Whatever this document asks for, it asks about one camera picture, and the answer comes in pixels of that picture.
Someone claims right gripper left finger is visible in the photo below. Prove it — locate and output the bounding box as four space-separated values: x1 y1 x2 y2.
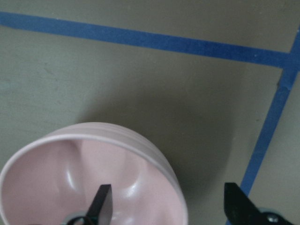
85 184 113 222

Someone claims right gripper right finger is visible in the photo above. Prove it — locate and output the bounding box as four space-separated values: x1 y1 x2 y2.
224 182 291 225

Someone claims pink bowl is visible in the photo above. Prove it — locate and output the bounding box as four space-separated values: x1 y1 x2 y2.
0 122 188 225

